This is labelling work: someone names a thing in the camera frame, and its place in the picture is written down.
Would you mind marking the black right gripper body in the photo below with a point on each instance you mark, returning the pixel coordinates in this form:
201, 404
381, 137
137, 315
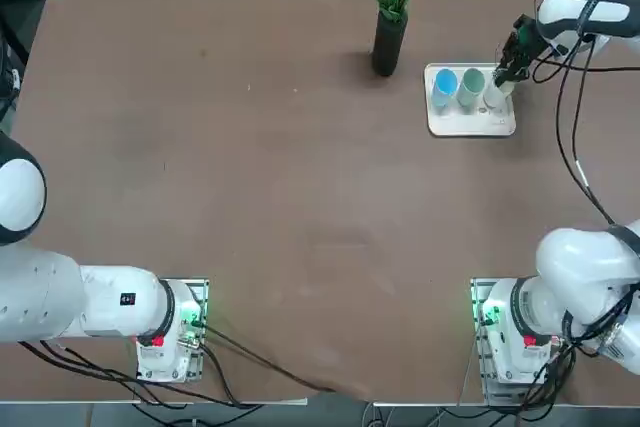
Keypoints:
527, 44

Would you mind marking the small white cup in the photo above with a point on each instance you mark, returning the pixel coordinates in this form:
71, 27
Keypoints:
495, 97

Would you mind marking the small green cup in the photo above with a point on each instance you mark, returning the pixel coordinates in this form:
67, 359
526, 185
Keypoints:
472, 82

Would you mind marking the small blue cup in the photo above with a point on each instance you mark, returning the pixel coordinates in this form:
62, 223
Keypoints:
445, 82

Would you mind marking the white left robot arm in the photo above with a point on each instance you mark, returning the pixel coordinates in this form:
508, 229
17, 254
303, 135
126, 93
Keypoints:
100, 302

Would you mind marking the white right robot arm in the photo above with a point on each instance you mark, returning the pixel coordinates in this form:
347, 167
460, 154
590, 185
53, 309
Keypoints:
575, 257

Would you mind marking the white rectangular tray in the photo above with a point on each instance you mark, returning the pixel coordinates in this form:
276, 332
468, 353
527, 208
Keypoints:
465, 124

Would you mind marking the black cylindrical vase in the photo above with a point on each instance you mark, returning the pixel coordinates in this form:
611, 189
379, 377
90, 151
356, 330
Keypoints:
387, 52

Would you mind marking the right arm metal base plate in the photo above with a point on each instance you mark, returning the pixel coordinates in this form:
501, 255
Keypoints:
477, 292

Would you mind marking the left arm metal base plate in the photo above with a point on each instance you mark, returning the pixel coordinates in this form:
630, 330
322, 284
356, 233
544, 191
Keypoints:
199, 288

